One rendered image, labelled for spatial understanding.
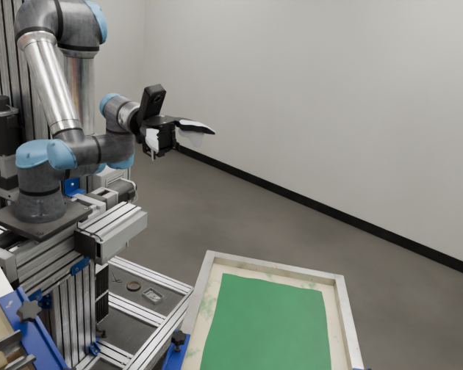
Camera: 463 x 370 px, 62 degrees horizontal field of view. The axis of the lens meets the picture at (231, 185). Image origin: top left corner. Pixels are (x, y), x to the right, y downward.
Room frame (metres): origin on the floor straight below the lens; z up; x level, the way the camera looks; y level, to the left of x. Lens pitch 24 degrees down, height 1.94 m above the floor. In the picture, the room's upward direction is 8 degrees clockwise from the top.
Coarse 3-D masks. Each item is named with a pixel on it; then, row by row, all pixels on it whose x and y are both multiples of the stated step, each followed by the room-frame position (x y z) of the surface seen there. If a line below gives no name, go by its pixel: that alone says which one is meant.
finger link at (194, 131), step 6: (180, 120) 0.86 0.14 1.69; (186, 120) 0.87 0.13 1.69; (180, 126) 0.85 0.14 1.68; (186, 126) 0.84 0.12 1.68; (192, 126) 0.84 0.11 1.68; (198, 126) 0.84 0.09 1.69; (204, 126) 0.84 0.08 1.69; (180, 132) 0.86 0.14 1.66; (186, 132) 0.86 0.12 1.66; (192, 132) 0.85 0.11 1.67; (198, 132) 0.85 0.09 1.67; (204, 132) 0.84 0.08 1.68; (210, 132) 0.83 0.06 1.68; (192, 138) 0.86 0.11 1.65; (198, 138) 0.85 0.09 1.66; (198, 144) 0.86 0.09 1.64
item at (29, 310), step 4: (24, 304) 0.59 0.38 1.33; (28, 304) 0.60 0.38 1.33; (32, 304) 0.60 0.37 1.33; (36, 304) 0.60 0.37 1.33; (20, 308) 0.58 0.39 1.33; (24, 308) 0.59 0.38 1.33; (28, 308) 0.59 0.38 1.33; (32, 308) 0.59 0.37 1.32; (36, 308) 0.60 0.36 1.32; (40, 308) 0.60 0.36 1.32; (16, 312) 0.58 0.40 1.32; (20, 312) 0.58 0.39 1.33; (24, 312) 0.58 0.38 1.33; (28, 312) 0.58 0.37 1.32; (32, 312) 0.59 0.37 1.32; (36, 312) 0.59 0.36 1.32; (20, 316) 0.58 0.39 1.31; (24, 316) 0.57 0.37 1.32; (28, 316) 0.58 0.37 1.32; (32, 316) 0.58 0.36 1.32; (36, 316) 0.58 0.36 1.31; (20, 320) 0.58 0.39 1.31; (24, 320) 0.57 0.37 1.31; (28, 320) 0.58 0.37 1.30; (32, 320) 0.58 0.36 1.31; (64, 368) 0.53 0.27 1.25; (72, 368) 0.53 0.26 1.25
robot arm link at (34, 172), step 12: (24, 144) 1.08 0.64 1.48; (36, 144) 1.08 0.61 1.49; (24, 156) 1.02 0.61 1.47; (36, 156) 1.02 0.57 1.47; (24, 168) 1.01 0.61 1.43; (36, 168) 1.02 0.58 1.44; (48, 168) 1.04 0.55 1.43; (24, 180) 1.01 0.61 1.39; (36, 180) 1.02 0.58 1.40; (48, 180) 1.04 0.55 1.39; (60, 180) 1.08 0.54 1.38
